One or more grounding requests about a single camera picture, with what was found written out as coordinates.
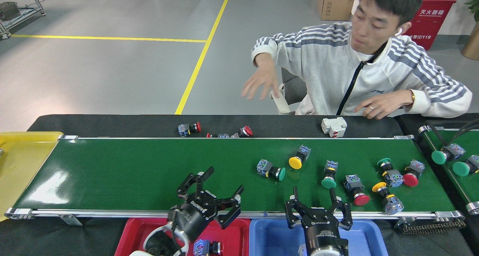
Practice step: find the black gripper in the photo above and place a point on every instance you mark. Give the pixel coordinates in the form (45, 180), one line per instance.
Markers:
(194, 215)
(323, 233)

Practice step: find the red mushroom button switch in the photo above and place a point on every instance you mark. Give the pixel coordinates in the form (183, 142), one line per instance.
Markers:
(361, 200)
(183, 129)
(223, 135)
(246, 131)
(410, 180)

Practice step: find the yellow button switch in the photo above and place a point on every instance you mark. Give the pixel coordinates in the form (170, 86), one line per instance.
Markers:
(393, 204)
(295, 162)

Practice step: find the blue plastic tray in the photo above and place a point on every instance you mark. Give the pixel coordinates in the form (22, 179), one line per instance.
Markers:
(273, 241)

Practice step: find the red plastic tray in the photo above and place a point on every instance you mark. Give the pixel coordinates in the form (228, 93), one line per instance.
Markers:
(138, 233)

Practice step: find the short green conveyor belt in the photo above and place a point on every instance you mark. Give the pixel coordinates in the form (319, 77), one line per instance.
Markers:
(460, 188)

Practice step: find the yellow plastic tray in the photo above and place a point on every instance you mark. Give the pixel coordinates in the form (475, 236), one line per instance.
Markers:
(18, 166)

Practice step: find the person's left hand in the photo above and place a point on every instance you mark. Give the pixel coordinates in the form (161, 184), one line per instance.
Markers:
(385, 103)

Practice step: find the person's right hand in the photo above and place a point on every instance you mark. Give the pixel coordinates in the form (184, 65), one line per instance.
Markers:
(265, 76)

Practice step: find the grey office chair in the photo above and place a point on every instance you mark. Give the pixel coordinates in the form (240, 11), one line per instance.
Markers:
(295, 87)

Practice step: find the person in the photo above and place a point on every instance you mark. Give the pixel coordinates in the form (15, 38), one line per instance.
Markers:
(329, 72)

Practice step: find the brown cardboard box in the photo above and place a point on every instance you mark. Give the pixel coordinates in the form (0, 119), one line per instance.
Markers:
(336, 3)

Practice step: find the red fire extinguisher box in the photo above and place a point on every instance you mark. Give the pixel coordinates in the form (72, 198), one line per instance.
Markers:
(434, 24)

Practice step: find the gold plant pot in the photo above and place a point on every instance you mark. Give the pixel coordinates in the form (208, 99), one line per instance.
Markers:
(472, 42)

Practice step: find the green potted plant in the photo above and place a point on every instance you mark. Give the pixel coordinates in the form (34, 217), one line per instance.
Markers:
(473, 1)

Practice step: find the silver metal rack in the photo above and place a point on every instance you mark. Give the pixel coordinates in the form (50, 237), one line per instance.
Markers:
(22, 18)

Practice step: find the black box on rack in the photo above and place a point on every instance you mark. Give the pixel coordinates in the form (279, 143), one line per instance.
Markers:
(9, 11)

